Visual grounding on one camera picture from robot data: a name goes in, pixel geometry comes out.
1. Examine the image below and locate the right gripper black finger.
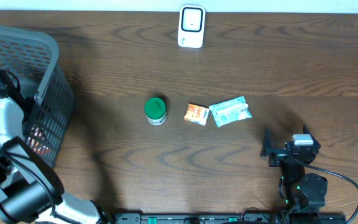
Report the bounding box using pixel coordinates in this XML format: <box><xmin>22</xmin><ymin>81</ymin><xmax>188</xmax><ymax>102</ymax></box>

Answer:
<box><xmin>302</xmin><ymin>125</ymin><xmax>315</xmax><ymax>144</ymax></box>
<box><xmin>260</xmin><ymin>128</ymin><xmax>273</xmax><ymax>157</ymax></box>

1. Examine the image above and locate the mint green wet wipes pack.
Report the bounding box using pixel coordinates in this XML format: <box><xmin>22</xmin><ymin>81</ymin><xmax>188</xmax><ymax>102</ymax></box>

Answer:
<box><xmin>209</xmin><ymin>96</ymin><xmax>252</xmax><ymax>128</ymax></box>

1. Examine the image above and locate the orange tissue pack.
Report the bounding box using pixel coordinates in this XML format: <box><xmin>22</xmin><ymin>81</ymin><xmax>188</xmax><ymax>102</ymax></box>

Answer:
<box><xmin>184</xmin><ymin>103</ymin><xmax>209</xmax><ymax>126</ymax></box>

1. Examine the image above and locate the red chocolate bar wrapper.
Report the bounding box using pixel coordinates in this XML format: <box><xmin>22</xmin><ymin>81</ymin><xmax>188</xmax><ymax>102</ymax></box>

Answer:
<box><xmin>26</xmin><ymin>126</ymin><xmax>52</xmax><ymax>156</ymax></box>

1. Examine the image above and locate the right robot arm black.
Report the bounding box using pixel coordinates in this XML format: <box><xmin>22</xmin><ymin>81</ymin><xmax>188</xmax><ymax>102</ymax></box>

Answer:
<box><xmin>260</xmin><ymin>126</ymin><xmax>328</xmax><ymax>210</ymax></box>

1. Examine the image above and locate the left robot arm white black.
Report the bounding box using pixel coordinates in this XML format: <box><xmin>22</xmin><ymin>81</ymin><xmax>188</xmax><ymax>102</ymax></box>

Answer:
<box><xmin>0</xmin><ymin>70</ymin><xmax>111</xmax><ymax>223</ymax></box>

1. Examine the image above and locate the green lid white jar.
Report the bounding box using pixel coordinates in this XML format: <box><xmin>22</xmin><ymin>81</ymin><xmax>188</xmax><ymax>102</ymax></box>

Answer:
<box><xmin>144</xmin><ymin>97</ymin><xmax>167</xmax><ymax>126</ymax></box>

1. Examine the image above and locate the grey plastic shopping basket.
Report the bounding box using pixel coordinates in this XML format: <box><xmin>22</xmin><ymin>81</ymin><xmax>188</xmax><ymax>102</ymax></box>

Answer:
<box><xmin>0</xmin><ymin>26</ymin><xmax>75</xmax><ymax>166</ymax></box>

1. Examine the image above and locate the black mounting rail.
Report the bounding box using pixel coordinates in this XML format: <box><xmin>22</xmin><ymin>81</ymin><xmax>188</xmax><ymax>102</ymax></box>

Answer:
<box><xmin>113</xmin><ymin>212</ymin><xmax>347</xmax><ymax>224</ymax></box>

